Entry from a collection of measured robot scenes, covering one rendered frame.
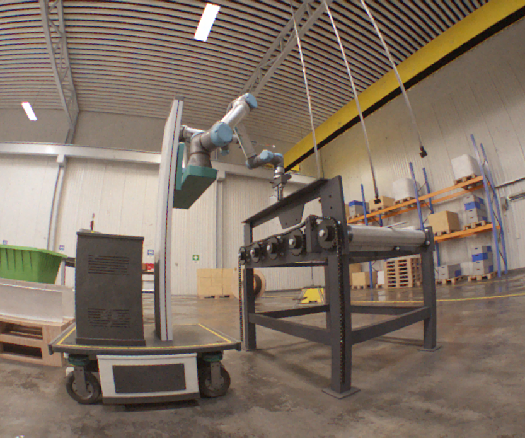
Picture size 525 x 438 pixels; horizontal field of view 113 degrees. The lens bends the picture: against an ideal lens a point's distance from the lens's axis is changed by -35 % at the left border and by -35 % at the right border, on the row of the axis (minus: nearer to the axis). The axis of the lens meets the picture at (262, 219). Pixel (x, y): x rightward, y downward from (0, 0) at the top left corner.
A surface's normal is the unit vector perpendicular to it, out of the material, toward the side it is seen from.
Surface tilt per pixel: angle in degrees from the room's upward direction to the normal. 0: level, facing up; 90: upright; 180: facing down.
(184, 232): 90
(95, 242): 90
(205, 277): 90
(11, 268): 106
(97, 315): 90
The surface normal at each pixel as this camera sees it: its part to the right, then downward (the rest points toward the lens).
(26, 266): 0.29, 0.04
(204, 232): 0.44, -0.22
